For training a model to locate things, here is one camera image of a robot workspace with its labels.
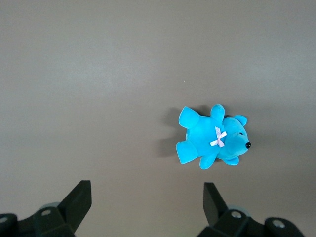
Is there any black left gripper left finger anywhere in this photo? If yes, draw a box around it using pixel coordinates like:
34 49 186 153
0 180 93 237

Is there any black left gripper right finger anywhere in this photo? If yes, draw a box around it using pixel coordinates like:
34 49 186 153
197 182 307 237

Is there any blue plush teddy bear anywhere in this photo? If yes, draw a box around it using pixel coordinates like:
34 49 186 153
175 103 252 171

